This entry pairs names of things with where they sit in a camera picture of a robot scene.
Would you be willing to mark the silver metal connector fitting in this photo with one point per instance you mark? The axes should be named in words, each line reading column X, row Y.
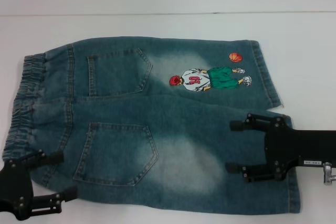
column 327, row 174

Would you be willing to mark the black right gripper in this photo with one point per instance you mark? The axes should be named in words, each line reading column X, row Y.
column 309, row 146

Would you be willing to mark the blue denim shorts basketball print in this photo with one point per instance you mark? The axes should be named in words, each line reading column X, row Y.
column 131, row 103

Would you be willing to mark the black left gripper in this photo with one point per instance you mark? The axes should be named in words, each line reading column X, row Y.
column 14, row 182

